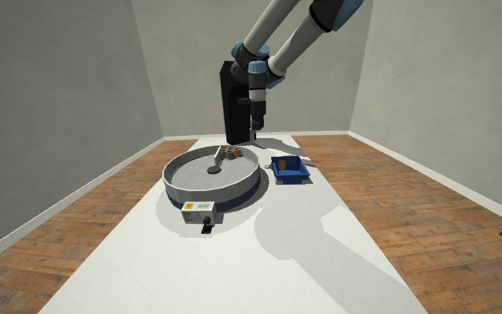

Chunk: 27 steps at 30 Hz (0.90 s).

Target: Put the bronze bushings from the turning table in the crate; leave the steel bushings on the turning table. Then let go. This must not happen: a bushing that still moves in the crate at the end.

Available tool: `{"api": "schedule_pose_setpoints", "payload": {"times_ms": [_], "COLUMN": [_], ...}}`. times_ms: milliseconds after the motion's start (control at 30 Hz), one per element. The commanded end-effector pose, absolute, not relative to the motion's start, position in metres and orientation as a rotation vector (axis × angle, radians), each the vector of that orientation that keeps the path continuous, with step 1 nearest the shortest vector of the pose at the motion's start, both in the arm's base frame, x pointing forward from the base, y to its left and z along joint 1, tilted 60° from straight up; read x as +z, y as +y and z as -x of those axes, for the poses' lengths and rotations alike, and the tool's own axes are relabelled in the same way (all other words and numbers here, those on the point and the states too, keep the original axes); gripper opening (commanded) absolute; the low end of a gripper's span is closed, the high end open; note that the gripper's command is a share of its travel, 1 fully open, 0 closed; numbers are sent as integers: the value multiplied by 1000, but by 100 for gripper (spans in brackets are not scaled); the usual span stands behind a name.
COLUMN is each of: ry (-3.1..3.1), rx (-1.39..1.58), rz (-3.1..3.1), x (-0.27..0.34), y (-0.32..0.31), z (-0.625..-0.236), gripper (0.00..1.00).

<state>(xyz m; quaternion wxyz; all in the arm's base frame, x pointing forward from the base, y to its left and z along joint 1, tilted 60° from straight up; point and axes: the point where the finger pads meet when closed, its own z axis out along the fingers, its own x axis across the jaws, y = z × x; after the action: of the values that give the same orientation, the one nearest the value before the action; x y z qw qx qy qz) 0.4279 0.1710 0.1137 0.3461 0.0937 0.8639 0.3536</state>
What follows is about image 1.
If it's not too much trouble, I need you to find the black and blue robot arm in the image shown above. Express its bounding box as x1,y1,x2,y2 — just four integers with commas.
231,0,364,90

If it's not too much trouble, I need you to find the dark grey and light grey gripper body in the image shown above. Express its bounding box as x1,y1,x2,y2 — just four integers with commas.
237,90,267,130

